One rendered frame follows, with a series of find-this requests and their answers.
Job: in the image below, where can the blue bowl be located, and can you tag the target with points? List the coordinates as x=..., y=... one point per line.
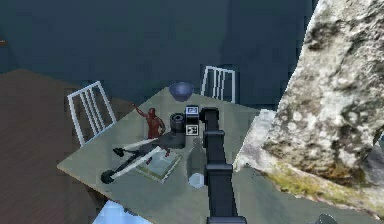
x=181, y=90

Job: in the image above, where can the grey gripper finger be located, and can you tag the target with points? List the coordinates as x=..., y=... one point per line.
x=140, y=144
x=140, y=162

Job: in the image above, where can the large mottled stone sculpture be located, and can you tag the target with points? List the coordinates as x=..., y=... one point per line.
x=333, y=106

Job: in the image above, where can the grey-green table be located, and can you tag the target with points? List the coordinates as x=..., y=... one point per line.
x=173, y=200

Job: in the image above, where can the red human figure statue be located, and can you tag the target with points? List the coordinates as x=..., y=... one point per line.
x=153, y=125

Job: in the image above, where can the pale green flat book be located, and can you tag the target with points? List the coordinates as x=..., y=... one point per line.
x=161, y=168

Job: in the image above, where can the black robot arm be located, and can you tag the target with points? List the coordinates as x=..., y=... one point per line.
x=218, y=186

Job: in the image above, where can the white slatted chair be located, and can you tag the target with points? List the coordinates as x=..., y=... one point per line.
x=90, y=110
x=218, y=83

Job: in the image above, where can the grey glass bottle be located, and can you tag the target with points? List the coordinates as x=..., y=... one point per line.
x=196, y=163

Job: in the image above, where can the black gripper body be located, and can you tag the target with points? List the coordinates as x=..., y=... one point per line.
x=177, y=122

